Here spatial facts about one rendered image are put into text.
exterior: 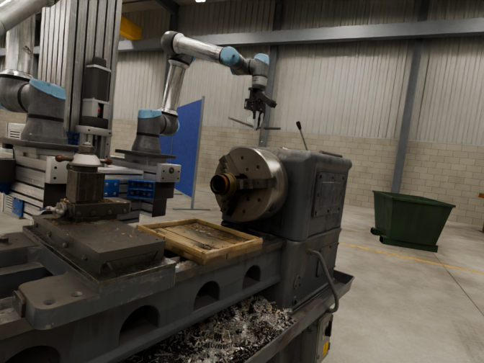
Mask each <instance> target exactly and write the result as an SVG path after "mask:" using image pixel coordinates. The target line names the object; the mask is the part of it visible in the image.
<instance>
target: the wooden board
mask: <svg viewBox="0 0 484 363"><path fill-rule="evenodd" d="M193 223H197V226H195V225H194V224H193ZM187 224H188V225H187ZM190 224H193V226H194V227H192V226H191V225H190ZM200 224H201V225H200ZM174 225H175V227H174ZM181 225H183V226H181ZM198 225H200V226H198ZM167 226H168V228H167ZM188 226H189V227H188ZM202 226H203V228H204V229H205V230H206V232H208V231H209V233H205V230H203V228H202ZM208 226H209V227H210V228H213V229H215V230H216V231H215V230H214V231H212V230H213V229H210V228H209V227H208ZM164 227H166V228H164ZM196 227H197V228H196ZM207 227H208V229H207ZM136 228H141V230H145V231H146V232H148V233H150V234H151V235H154V236H156V237H159V238H161V239H164V240H165V241H166V247H165V249H166V250H169V251H171V252H173V253H175V254H178V255H180V256H182V257H184V258H186V259H189V260H191V261H193V262H195V263H197V264H200V265H202V266H207V265H210V264H214V263H217V262H219V261H224V260H226V259H231V258H233V257H236V256H240V255H243V254H247V253H249V252H252V251H256V250H259V249H261V247H262V243H263V238H259V237H257V236H253V235H250V234H247V233H243V232H240V231H237V230H234V229H231V228H226V227H224V226H221V225H218V224H216V223H211V222H209V221H206V220H201V219H198V218H192V219H183V220H172V221H170V222H169V221H164V222H159V223H146V224H140V225H136ZM194 228H196V229H197V230H195V229H194ZM198 228H199V229H201V228H202V230H200V231H198V230H199V229H198ZM164 229H165V230H164ZM188 229H189V230H188ZM190 229H191V230H190ZM157 230H158V231H157ZM217 230H219V231H217ZM211 231H212V232H214V233H211ZM175 232H176V233H178V234H176V233H175ZM184 232H185V233H184ZM221 232H224V236H223V237H224V239H222V238H223V237H222V236H221V234H222V233H221ZM218 233H219V236H217V235H216V234H218ZM226 233H227V234H226ZM211 234H212V235H211ZM228 234H229V235H228ZM215 235H216V236H215ZM222 235H223V234H222ZM232 235H233V236H232ZM230 236H231V237H230ZM234 236H236V237H234ZM233 237H234V240H233ZM227 238H229V239H227ZM230 238H232V239H230ZM239 238H240V240H239ZM236 239H237V240H238V241H237V240H236ZM241 239H242V240H241ZM243 239H244V240H245V239H246V242H245V241H244V242H243ZM247 240H248V241H247ZM228 241H229V242H228ZM236 242H237V243H236ZM233 243H236V244H235V245H234V244H233ZM185 244H186V245H185ZM211 244H212V245H211ZM193 245H195V246H193ZM201 245H205V246H206V247H207V248H205V247H204V246H201ZM208 245H209V246H208ZM213 245H214V246H213ZM216 245H217V246H216ZM212 246H213V247H212ZM228 246H229V247H228ZM203 247H204V248H203ZM211 247H212V248H213V249H211ZM214 247H215V249H214ZM224 247H225V248H224ZM217 248H219V249H217ZM203 249H204V250H203ZM205 252H206V253H205Z"/></svg>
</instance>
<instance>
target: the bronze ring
mask: <svg viewBox="0 0 484 363"><path fill-rule="evenodd" d="M210 188H211V190H212V192H213V193H214V194H219V195H224V196H226V197H229V196H231V195H233V194H234V193H235V191H236V190H237V189H236V188H237V181H236V178H235V177H234V175H232V174H231V173H224V174H218V175H215V176H214V177H213V178H212V179H211V181H210Z"/></svg>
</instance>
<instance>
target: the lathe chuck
mask: <svg viewBox="0 0 484 363"><path fill-rule="evenodd" d="M229 154H230V156H231V158H232V159H233V162H234V164H235V165H236V168H237V169H238V172H239V174H244V176H243V177H242V178H241V179H247V177H248V179H259V178H267V179H268V178H275V188H263V189H249V190H248V191H246V189H239V190H240V191H242V192H243V193H244V195H241V196H240V197H239V199H238V202H237V204H236V207H235V210H234V211H233V214H232V216H231V219H232V220H234V221H237V222H241V223H246V222H251V221H255V220H262V219H264V218H267V217H269V216H270V215H271V214H272V213H273V212H274V211H275V210H276V209H277V208H278V206H279V204H280V202H281V200H282V197H283V193H284V176H283V173H282V169H281V167H280V165H279V163H278V162H277V160H276V159H275V158H274V157H273V156H272V155H271V154H270V153H268V152H266V151H263V150H260V149H256V148H248V147H239V148H234V149H233V150H231V151H229ZM220 167H221V165H220V163H219V164H218V167H217V168H216V171H215V175H218V174H220V173H221V171H220ZM215 199H216V200H217V203H218V205H219V207H220V209H221V207H222V205H223V204H222V202H220V201H221V199H222V197H221V196H220V195H219V194H215ZM271 208H273V209H272V211H271V212H269V213H267V211H268V210H269V209H271Z"/></svg>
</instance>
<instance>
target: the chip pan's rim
mask: <svg viewBox="0 0 484 363"><path fill-rule="evenodd" d="M333 278H334V279H335V282H334V283H333V284H334V285H335V284H337V283H338V282H341V283H344V284H345V285H343V286H342V287H340V288H338V289H337V290H336V291H337V293H338V296H339V299H340V298H341V297H342V296H344V295H345V294H346V293H347V292H348V291H349V290H350V289H351V284H352V281H353V279H354V278H355V277H354V276H353V275H350V274H347V273H344V272H340V271H338V270H335V269H334V270H333ZM330 288H331V287H330V286H328V287H327V288H325V289H324V290H323V291H321V292H320V293H318V294H317V295H316V296H315V297H313V298H311V299H310V300H309V301H307V302H306V303H305V304H303V305H301V306H300V307H299V308H298V309H296V310H294V311H293V312H292V313H289V314H288V315H289V316H290V317H292V316H293V315H295V314H296V313H298V312H299V311H300V310H302V309H303V308H304V307H306V306H307V305H309V304H310V303H311V302H312V301H314V300H315V299H317V298H318V297H320V296H321V295H322V294H323V293H324V292H326V291H328V290H329V289H330ZM334 303H335V299H334V295H333V293H332V294H331V295H329V296H328V297H327V298H325V299H324V300H321V301H320V302H318V303H317V304H315V305H314V306H313V307H312V308H311V309H310V310H309V311H308V312H307V313H306V314H304V316H303V317H301V318H300V319H299V320H298V321H296V322H295V323H293V324H292V325H291V326H290V327H289V328H288V329H286V330H285V331H283V332H282V333H281V334H280V335H278V337H276V338H275V339H273V340H272V341H271V342H269V343H268V344H267V345H266V346H265V347H263V348H262V349H261V350H259V351H258V352H256V353H255V355H253V356H252V357H250V358H249V359H248V360H246V361H245V362H244V363H266V362H267V361H269V360H270V359H271V358H272V357H273V356H274V355H275V354H276V353H277V352H278V351H280V350H281V349H282V348H283V347H285V346H286V345H287V344H288V343H289V342H291V340H293V339H294V338H295V337H296V336H297V335H298V334H299V333H301V332H302V331H303V330H304V329H305V328H307V327H308V326H309V325H310V324H311V323H312V322H313V321H314V320H315V319H317V318H318V317H319V316H320V315H322V314H323V313H324V312H325V311H326V310H327V309H329V308H330V307H331V306H332V305H333V304H334Z"/></svg>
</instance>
